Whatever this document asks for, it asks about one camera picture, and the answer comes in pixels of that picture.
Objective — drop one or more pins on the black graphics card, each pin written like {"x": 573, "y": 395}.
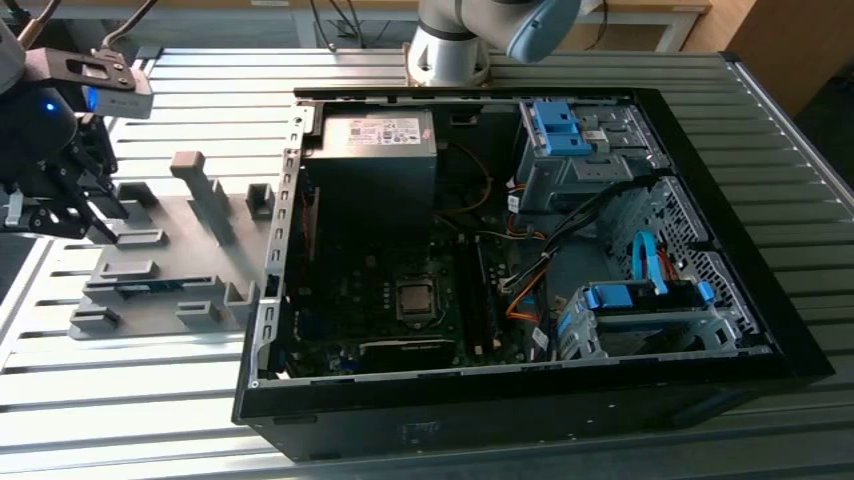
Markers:
{"x": 407, "y": 352}

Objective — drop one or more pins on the wooden cabinet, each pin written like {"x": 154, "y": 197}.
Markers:
{"x": 794, "y": 45}

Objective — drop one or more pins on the white desk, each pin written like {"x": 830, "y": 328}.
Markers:
{"x": 305, "y": 30}

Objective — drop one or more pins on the metal optical drive cage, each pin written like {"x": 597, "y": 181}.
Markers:
{"x": 581, "y": 172}

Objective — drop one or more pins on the silver power supply unit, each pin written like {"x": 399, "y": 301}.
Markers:
{"x": 381, "y": 132}

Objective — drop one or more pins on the green motherboard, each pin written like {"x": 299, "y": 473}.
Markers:
{"x": 347, "y": 300}

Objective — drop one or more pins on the RAM stick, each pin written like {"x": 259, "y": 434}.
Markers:
{"x": 147, "y": 288}
{"x": 487, "y": 295}

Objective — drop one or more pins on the blue plastic drive carrier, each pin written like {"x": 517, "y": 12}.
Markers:
{"x": 557, "y": 130}

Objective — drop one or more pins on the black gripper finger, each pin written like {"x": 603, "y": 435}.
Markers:
{"x": 94, "y": 150}
{"x": 54, "y": 220}

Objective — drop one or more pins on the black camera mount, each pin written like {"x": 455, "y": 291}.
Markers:
{"x": 47, "y": 65}

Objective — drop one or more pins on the grey parts rack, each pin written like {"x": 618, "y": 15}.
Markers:
{"x": 174, "y": 250}

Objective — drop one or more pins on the metal disk bay cage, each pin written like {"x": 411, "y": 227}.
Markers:
{"x": 581, "y": 345}

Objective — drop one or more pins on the small side wrist camera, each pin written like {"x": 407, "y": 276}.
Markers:
{"x": 15, "y": 210}

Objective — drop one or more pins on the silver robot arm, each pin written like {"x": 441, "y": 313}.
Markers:
{"x": 443, "y": 45}

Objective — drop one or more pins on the black PC case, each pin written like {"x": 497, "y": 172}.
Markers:
{"x": 467, "y": 415}

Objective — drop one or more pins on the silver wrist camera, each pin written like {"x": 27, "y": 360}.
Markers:
{"x": 123, "y": 102}

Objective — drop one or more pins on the black CPU socket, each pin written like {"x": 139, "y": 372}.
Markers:
{"x": 415, "y": 278}

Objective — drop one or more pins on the silver CPU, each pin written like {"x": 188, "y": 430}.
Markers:
{"x": 415, "y": 299}

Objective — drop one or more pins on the black disk in blue carrier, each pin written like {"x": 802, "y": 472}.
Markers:
{"x": 610, "y": 299}

